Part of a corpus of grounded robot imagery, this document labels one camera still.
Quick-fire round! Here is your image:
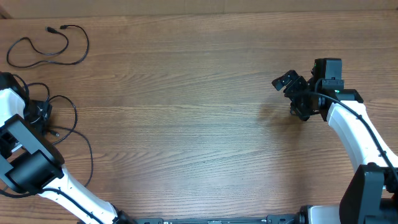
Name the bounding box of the black cable removed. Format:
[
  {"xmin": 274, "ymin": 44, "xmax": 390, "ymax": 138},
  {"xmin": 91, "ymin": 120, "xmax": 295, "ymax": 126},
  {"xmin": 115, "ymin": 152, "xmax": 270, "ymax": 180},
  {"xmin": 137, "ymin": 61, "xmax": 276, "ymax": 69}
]
[
  {"xmin": 6, "ymin": 24, "xmax": 90, "ymax": 69},
  {"xmin": 27, "ymin": 82, "xmax": 78, "ymax": 145}
]

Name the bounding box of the black cable remaining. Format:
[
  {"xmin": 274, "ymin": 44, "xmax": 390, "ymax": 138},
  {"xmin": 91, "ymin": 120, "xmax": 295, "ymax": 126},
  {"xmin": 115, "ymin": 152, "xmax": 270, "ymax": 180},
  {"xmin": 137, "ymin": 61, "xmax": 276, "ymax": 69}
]
[{"xmin": 47, "ymin": 126, "xmax": 94, "ymax": 187}]

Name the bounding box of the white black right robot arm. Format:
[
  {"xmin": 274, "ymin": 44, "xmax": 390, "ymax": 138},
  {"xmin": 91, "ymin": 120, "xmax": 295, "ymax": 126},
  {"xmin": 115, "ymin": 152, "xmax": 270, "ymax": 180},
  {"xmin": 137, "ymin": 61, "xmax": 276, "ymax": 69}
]
[{"xmin": 272, "ymin": 70, "xmax": 397, "ymax": 223}]

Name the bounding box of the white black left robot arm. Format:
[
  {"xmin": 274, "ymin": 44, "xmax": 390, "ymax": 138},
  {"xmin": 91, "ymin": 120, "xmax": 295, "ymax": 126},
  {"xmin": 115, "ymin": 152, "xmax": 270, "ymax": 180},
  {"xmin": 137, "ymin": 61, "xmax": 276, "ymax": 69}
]
[{"xmin": 1, "ymin": 72, "xmax": 133, "ymax": 223}]

